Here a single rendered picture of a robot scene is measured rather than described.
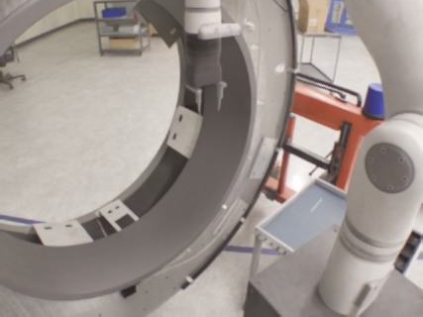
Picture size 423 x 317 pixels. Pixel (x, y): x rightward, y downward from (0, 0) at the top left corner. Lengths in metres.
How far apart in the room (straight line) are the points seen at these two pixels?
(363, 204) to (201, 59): 0.42
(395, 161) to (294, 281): 0.31
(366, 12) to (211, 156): 0.83
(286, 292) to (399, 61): 0.40
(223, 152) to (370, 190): 0.73
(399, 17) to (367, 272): 0.33
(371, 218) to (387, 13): 0.24
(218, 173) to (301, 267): 0.56
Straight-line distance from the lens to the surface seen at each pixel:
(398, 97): 0.42
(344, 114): 1.58
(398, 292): 0.64
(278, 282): 0.58
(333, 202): 1.45
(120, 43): 6.05
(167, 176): 1.35
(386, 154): 0.36
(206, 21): 0.63
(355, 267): 0.48
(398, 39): 0.38
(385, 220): 0.41
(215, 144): 1.09
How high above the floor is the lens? 1.57
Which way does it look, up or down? 32 degrees down
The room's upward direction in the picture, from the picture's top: straight up
